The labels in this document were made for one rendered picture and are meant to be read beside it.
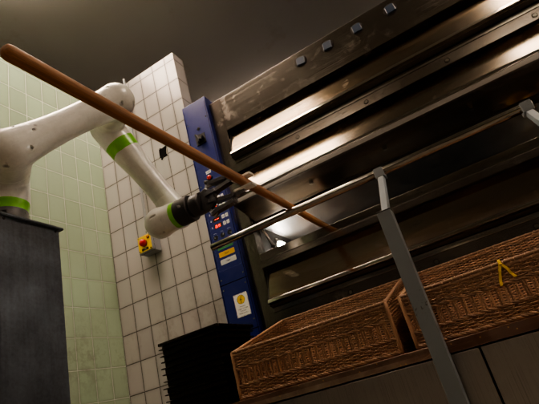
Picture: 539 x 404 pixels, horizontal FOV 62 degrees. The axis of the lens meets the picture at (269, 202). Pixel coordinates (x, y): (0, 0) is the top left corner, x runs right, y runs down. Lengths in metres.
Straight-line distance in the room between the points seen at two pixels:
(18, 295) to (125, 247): 1.35
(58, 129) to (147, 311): 1.26
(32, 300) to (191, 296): 1.06
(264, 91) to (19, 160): 1.34
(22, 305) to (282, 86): 1.57
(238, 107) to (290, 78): 0.32
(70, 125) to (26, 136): 0.14
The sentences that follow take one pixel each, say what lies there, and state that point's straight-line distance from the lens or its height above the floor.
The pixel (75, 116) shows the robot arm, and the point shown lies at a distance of 1.55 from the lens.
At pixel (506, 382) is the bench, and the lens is 1.28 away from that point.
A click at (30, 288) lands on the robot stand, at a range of 1.40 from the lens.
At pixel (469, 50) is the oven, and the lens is 2.14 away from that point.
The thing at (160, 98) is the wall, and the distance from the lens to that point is 2.83.
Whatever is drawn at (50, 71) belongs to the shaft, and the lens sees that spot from 0.93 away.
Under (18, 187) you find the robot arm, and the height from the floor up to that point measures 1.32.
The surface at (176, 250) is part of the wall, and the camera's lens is 2.40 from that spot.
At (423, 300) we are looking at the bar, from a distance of 1.24.
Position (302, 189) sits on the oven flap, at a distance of 2.04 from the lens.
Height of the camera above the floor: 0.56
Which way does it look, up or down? 23 degrees up
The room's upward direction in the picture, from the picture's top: 16 degrees counter-clockwise
